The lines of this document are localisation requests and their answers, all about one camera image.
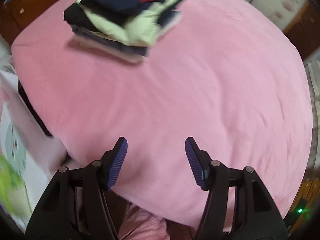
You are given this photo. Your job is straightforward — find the yellow wooden drawer cabinet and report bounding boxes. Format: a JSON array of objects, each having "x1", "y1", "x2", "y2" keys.
[{"x1": 286, "y1": 176, "x2": 319, "y2": 232}]

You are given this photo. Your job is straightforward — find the stack of folded clothes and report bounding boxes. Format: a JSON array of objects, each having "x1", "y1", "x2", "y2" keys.
[{"x1": 64, "y1": 0, "x2": 183, "y2": 64}]

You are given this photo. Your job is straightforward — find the pink plush bed blanket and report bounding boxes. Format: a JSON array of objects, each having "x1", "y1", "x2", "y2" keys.
[{"x1": 11, "y1": 0, "x2": 312, "y2": 227}]

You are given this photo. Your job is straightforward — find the brown wooden headboard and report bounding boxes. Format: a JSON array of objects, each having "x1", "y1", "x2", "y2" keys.
[{"x1": 1, "y1": 0, "x2": 58, "y2": 45}]

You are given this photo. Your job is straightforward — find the pink pajama legs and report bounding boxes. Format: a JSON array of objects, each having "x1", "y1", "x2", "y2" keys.
[{"x1": 118, "y1": 202, "x2": 198, "y2": 240}]

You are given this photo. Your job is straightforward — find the white printed bag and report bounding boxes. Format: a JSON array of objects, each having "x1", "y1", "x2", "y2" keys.
[{"x1": 1, "y1": 55, "x2": 67, "y2": 231}]

